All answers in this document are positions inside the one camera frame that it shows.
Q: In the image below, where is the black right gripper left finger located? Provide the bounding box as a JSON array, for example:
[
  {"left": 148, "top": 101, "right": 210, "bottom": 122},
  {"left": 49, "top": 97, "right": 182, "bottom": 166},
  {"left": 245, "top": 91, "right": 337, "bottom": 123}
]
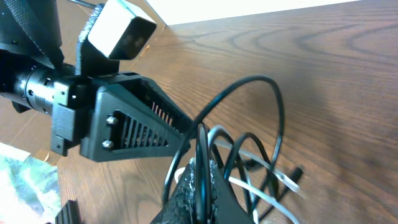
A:
[{"left": 151, "top": 158, "right": 198, "bottom": 224}]

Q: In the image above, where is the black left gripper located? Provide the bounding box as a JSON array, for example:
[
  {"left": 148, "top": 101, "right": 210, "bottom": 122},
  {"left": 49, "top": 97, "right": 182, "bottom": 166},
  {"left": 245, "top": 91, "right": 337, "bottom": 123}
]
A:
[{"left": 50, "top": 72, "right": 192, "bottom": 162}]

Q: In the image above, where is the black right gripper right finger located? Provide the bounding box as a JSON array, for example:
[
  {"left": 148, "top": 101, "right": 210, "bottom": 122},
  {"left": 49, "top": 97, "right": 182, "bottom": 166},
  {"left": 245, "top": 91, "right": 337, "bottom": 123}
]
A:
[{"left": 205, "top": 160, "right": 254, "bottom": 224}]

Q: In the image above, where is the white USB cable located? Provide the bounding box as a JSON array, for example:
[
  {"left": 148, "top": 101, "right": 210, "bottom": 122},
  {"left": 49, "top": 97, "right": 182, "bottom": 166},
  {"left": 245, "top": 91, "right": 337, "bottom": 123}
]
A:
[{"left": 174, "top": 124, "right": 307, "bottom": 224}]

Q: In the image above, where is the black USB cable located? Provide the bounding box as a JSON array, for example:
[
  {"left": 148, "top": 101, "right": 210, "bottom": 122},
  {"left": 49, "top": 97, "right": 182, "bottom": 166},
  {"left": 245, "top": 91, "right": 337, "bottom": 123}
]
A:
[{"left": 161, "top": 75, "right": 305, "bottom": 224}]

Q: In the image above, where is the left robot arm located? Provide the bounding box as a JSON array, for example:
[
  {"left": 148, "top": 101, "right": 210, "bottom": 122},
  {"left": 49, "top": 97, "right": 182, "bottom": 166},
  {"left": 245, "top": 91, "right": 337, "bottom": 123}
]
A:
[{"left": 1, "top": 0, "right": 192, "bottom": 162}]

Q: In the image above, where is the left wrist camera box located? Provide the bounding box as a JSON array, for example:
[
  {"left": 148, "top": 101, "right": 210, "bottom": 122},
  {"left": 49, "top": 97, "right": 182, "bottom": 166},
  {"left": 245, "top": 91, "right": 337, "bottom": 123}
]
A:
[{"left": 88, "top": 0, "right": 157, "bottom": 60}]

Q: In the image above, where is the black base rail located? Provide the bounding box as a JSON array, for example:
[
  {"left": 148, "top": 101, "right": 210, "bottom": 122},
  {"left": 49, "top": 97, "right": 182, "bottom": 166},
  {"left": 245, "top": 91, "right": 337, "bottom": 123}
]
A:
[{"left": 46, "top": 200, "right": 83, "bottom": 224}]

